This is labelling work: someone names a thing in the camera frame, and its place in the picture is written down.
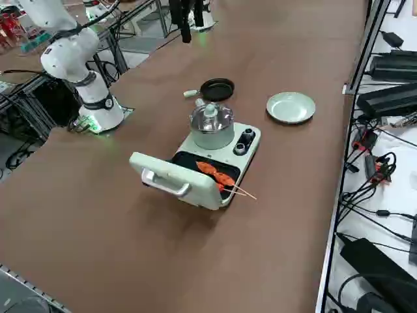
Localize mint green multifunctional cooking machine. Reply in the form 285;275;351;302
129;122;262;211

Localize mint green steel pot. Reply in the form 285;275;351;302
188;98;236;150

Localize black grill plate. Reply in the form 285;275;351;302
169;151;242;201

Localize mint green round plate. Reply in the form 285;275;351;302
266;91;317;125

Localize orange meat skewer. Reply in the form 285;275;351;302
195;160;258;200

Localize green box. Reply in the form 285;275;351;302
21;32;50;53

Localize red meat skewer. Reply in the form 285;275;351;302
217;183;247;197

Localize red packages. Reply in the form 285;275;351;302
0;11;26;50

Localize small black power adapter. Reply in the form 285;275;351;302
380;31;405;49

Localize large black power adapter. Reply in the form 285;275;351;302
369;50;417;82

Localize long black power adapter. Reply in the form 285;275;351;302
356;83;417;118

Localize orange black circuit module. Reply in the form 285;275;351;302
353;128;379;151

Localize black power brick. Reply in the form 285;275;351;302
340;237;417;313

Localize black frying pan white handle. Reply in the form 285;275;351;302
182;77;235;102

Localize grey aluminium frame stand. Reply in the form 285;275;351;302
94;0;183;74

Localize black metal frame rack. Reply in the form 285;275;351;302
0;70;82;144

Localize aluminium frame post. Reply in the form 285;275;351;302
343;0;392;96

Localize orange black cable connector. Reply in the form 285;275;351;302
371;152;397;184

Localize aluminium rail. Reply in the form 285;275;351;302
0;262;71;313

